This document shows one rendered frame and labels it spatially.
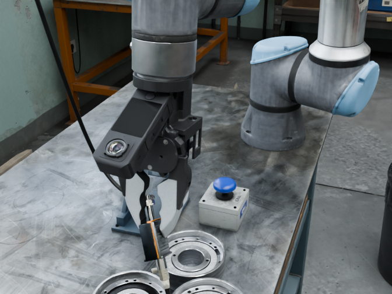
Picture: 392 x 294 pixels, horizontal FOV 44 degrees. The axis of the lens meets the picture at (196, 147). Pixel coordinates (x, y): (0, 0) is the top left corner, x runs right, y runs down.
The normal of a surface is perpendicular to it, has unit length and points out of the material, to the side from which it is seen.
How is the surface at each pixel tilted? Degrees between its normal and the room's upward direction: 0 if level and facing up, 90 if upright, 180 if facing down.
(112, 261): 0
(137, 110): 23
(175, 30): 85
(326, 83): 95
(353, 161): 0
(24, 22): 90
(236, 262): 0
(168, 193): 82
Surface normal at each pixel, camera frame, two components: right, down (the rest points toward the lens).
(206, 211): -0.36, 0.45
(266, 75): -0.62, 0.34
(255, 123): -0.69, 0.06
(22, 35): 0.93, 0.17
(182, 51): 0.64, 0.32
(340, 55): -0.20, -0.21
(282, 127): 0.15, 0.18
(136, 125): -0.12, -0.63
